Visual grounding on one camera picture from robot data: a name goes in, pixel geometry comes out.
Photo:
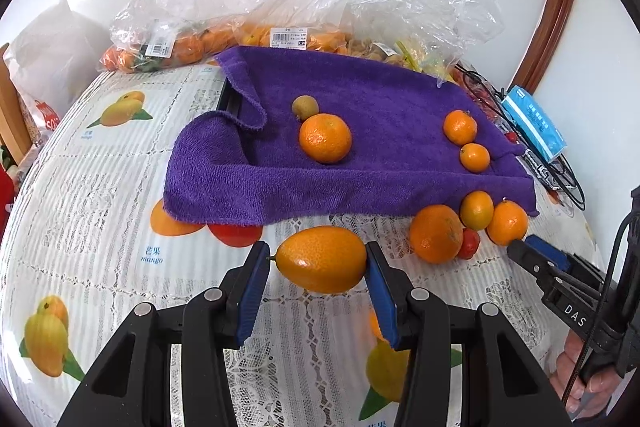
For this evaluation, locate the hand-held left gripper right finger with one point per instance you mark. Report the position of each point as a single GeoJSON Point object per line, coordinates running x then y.
{"type": "Point", "coordinates": [382, 302]}

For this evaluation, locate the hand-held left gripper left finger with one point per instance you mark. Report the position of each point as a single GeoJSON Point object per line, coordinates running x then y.
{"type": "Point", "coordinates": [252, 292]}

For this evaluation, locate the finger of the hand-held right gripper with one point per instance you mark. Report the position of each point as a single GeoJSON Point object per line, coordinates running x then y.
{"type": "Point", "coordinates": [530, 259]}
{"type": "Point", "coordinates": [550, 253]}

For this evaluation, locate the small brown kiwi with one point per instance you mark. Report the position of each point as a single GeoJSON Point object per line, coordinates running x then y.
{"type": "Point", "coordinates": [305, 107]}

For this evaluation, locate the black tray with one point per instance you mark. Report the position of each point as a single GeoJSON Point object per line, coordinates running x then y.
{"type": "Point", "coordinates": [232, 99]}

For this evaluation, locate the purple towel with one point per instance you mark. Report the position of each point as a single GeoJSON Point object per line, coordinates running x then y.
{"type": "Point", "coordinates": [390, 107]}

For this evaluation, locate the person's right hand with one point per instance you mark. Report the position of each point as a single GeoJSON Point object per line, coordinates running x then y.
{"type": "Point", "coordinates": [564, 372]}

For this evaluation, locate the red cherry tomato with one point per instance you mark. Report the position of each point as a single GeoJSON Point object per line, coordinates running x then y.
{"type": "Point", "coordinates": [469, 246]}
{"type": "Point", "coordinates": [511, 137]}

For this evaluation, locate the yellowish orange mandarin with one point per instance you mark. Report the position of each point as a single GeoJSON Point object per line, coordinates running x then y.
{"type": "Point", "coordinates": [476, 209]}

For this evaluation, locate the blue tissue box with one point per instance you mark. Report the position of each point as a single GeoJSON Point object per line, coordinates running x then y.
{"type": "Point", "coordinates": [535, 127]}

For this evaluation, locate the fruit print tablecloth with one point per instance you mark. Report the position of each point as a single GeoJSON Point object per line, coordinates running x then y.
{"type": "Point", "coordinates": [125, 217]}

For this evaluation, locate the clear bag of cherry tomatoes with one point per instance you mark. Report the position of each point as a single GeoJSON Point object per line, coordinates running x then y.
{"type": "Point", "coordinates": [482, 96]}

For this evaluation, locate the clear bag of yellow fruit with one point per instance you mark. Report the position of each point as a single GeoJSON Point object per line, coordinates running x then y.
{"type": "Point", "coordinates": [425, 37]}

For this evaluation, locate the clear bag of mandarins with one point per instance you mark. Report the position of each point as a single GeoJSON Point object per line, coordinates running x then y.
{"type": "Point", "coordinates": [165, 42]}

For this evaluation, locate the red paper bag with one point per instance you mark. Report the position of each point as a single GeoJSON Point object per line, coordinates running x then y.
{"type": "Point", "coordinates": [5, 189]}

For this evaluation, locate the wooden chair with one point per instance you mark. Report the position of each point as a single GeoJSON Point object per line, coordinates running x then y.
{"type": "Point", "coordinates": [10, 107]}

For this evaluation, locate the white plastic bag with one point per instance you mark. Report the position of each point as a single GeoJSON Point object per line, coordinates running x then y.
{"type": "Point", "coordinates": [50, 52]}

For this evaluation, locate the brown wooden door frame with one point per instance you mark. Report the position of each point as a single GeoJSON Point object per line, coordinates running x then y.
{"type": "Point", "coordinates": [555, 7]}

